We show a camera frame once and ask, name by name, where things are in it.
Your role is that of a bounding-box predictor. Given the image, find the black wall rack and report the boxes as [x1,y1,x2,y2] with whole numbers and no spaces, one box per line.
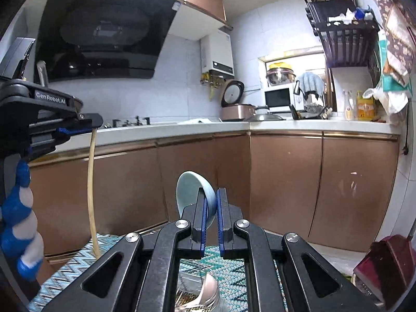
[293,0,381,69]

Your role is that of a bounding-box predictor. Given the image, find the gas stove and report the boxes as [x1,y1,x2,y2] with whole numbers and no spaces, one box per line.
[103,115,152,129]

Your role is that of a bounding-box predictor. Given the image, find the bronze base cabinet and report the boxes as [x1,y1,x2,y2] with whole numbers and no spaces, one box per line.
[28,129,401,264]

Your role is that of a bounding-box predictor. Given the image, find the white microwave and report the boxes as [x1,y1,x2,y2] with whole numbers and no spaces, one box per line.
[263,87,302,113]

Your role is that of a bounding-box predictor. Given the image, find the person's left hand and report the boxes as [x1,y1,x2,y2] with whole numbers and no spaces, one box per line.
[0,161,45,282]

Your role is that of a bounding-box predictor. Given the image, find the grey towel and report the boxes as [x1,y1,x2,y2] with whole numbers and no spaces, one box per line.
[296,71,326,100]

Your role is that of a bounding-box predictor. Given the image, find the light blue ceramic spoon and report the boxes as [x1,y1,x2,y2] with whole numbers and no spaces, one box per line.
[175,171,217,229]

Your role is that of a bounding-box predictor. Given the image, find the zigzag patterned cloth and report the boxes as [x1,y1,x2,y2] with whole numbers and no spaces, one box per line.
[28,234,290,312]

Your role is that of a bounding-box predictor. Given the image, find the dark dish drainer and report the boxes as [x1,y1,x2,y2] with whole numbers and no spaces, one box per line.
[289,101,334,120]

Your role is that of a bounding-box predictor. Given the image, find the metal wok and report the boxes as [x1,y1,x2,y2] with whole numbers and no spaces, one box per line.
[36,60,84,112]

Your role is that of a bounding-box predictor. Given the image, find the bronze rice cooker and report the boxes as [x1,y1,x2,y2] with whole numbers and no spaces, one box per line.
[220,79,258,122]

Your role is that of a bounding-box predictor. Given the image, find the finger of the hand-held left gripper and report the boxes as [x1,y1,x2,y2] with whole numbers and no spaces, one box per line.
[57,112,104,135]
[26,133,71,162]

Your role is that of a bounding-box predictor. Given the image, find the black range hood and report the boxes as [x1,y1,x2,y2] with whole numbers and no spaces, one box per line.
[34,0,179,83]

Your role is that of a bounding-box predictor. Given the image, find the brown floral hanging cloth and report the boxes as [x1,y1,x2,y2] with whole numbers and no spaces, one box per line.
[359,0,416,99]

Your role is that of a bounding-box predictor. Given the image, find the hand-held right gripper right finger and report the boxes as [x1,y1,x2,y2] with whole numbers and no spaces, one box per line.
[216,187,381,312]

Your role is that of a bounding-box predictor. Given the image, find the steel bowl with yellow lid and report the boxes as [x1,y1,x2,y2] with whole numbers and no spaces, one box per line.
[265,62,297,87]

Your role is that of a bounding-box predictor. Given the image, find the white plastic bag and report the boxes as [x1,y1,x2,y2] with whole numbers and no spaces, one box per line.
[362,87,409,128]

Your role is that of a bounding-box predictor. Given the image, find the white water heater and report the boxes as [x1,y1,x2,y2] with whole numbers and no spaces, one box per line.
[199,29,235,80]

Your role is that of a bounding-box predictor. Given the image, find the bamboo chopstick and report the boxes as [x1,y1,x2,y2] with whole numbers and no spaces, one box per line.
[88,128,101,261]

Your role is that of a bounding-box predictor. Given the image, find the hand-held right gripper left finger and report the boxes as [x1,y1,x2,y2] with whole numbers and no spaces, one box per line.
[42,187,209,312]

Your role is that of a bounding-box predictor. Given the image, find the red dustpan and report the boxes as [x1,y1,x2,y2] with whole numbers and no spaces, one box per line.
[352,234,416,307]

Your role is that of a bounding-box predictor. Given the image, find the teal hanging bag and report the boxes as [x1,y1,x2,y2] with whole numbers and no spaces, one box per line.
[378,32,407,92]

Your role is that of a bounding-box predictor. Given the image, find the yellow dish soap bottle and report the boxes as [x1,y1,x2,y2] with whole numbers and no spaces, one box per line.
[355,90,375,120]

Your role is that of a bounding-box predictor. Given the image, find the clear utensil holder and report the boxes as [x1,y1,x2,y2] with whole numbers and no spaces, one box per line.
[175,271,225,312]

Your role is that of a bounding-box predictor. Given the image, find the metal wok lid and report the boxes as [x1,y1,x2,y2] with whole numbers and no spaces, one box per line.
[244,105,287,122]

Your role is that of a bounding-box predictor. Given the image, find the clear spray bottle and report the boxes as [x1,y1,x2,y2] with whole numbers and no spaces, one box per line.
[342,89,356,121]

